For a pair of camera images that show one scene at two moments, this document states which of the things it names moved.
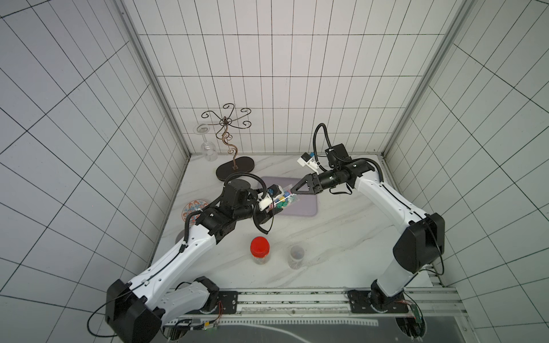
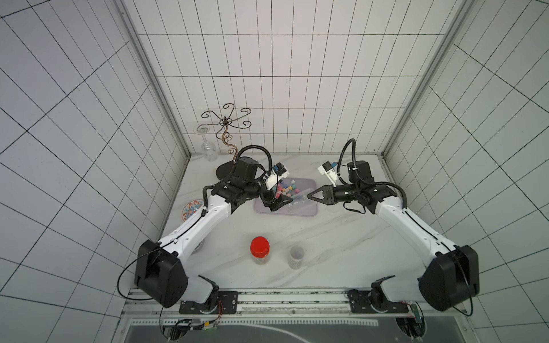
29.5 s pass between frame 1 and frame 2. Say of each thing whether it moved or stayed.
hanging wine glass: stayed
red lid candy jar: stayed
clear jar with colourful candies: moved
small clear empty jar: stayed
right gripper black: moved
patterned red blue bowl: stayed
